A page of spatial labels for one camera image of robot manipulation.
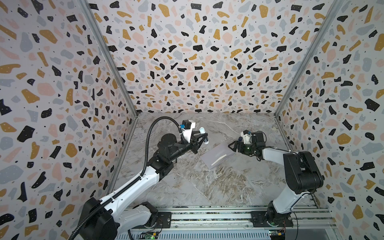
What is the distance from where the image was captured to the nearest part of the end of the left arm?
62 centimetres

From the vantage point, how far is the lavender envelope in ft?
3.16

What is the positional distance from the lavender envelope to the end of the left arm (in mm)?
300

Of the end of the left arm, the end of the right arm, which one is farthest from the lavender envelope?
the end of the left arm

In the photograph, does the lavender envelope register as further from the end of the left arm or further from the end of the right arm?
the end of the left arm
